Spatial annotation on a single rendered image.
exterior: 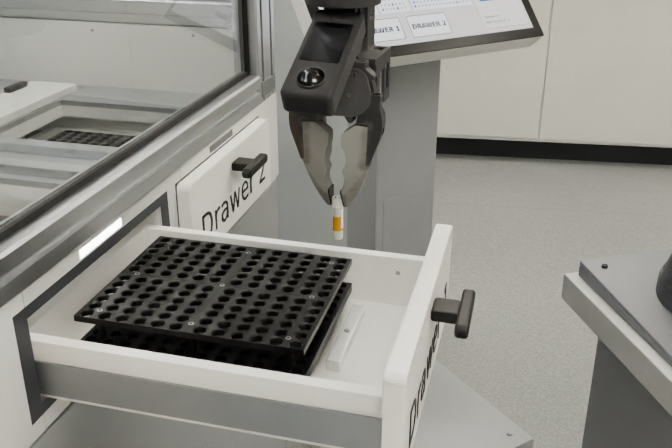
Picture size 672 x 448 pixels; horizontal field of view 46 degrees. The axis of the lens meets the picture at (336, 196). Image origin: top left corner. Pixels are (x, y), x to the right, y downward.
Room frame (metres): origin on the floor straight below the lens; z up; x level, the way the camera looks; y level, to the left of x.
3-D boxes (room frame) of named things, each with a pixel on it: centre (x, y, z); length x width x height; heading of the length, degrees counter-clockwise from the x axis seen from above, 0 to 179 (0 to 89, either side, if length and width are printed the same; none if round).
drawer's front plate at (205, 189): (1.02, 0.15, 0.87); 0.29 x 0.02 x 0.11; 165
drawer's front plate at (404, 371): (0.63, -0.08, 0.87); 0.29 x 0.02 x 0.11; 165
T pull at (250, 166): (1.01, 0.12, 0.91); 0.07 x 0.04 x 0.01; 165
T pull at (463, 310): (0.62, -0.11, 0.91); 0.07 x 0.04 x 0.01; 165
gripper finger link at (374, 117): (0.72, -0.02, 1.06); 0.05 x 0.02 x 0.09; 73
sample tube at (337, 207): (0.73, 0.00, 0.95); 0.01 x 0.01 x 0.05
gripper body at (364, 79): (0.75, -0.01, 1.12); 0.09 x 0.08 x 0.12; 163
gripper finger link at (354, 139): (0.74, -0.03, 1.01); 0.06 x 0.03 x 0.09; 163
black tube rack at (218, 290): (0.68, 0.11, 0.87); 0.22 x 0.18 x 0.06; 75
